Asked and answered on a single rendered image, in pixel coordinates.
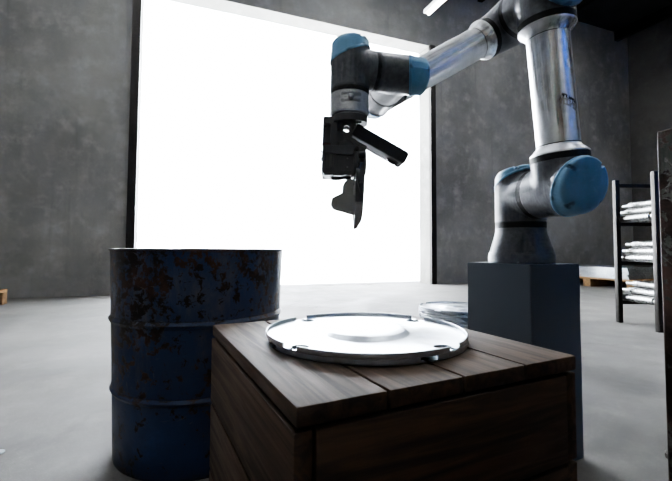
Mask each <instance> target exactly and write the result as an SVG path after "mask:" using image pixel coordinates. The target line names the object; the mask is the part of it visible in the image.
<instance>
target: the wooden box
mask: <svg viewBox="0 0 672 481"><path fill-rule="evenodd" d="M277 321H280V320H269V321H266V322H265V321H257V322H244V323H232V324H219V325H213V336H214V337H215V338H212V357H211V402H212V403H211V408H210V458H209V467H210V470H209V481H577V462H576V461H574V460H572V459H575V458H577V440H576V396H575V373H574V372H571V371H570V370H575V369H576V361H575V356H574V355H571V354H567V353H563V352H559V351H555V350H551V349H546V348H542V347H538V346H534V345H530V344H526V343H522V342H518V341H514V340H510V339H506V338H502V337H498V336H494V335H490V334H486V333H481V332H477V331H473V330H469V329H465V328H463V329H464V330H465V331H466V332H467V333H468V347H467V349H466V350H465V351H464V352H462V353H460V354H458V355H456V356H454V357H451V358H447V359H443V360H439V361H434V362H430V361H428V359H429V358H426V357H421V360H424V361H427V363H421V364H412V365H397V366H358V365H343V364H333V363H325V362H318V361H312V360H307V359H302V358H298V357H294V356H291V355H288V354H285V353H282V352H280V351H278V350H276V349H275V348H274V347H272V346H271V345H270V344H269V342H268V339H267V337H266V329H267V327H268V326H270V325H271V324H273V323H275V322H277Z"/></svg>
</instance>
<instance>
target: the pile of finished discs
mask: <svg viewBox="0 0 672 481"><path fill-rule="evenodd" d="M268 342H269V344H270V345H271V346H272V347H274V348H275V349H276V350H278V351H280V352H282V353H285V354H288V355H291V356H294V357H298V358H302V359H307V360H312V361H318V362H325V363H333V364H343V365H358V366H397V365H412V364H421V363H427V361H424V360H421V358H412V359H398V360H355V359H340V358H329V357H321V356H314V355H308V354H303V353H299V352H294V351H292V349H296V347H292V349H291V350H287V349H284V348H282V347H279V346H277V345H275V344H273V343H271V342H270V341H269V340H268ZM467 347H468V341H467V343H466V344H465V345H464V346H463V347H461V348H459V349H457V350H454V351H451V352H448V353H444V354H440V355H435V356H429V357H426V358H429V359H428V361H430V362H434V361H439V360H443V359H447V358H451V357H454V356H456V355H458V354H460V353H462V352H464V351H465V350H466V349H467Z"/></svg>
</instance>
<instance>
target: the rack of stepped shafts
mask: <svg viewBox="0 0 672 481"><path fill-rule="evenodd" d="M650 181H651V184H619V180H614V181H612V196H613V232H614V268H615V304H616V322H619V323H623V304H649V305H655V332H658V333H664V328H663V298H662V268H661V238H660V208H659V178H658V171H652V172H650ZM620 188H651V199H649V200H643V201H636V202H630V203H629V204H628V205H622V208H623V209H624V208H629V209H626V210H625V211H620ZM624 214H626V215H624ZM620 215H622V216H620ZM632 222H652V223H632ZM621 226H648V227H652V241H633V242H632V243H626V244H625V245H626V246H632V247H633V248H630V249H623V253H630V254H625V255H624V256H622V255H621ZM622 259H623V260H624V261H622ZM622 265H653V274H654V280H652V281H646V280H644V281H639V280H634V281H633V282H631V281H627V282H626V284H627V285H633V286H634V287H629V288H622ZM623 291H626V292H628V293H629V294H628V293H624V294H623Z"/></svg>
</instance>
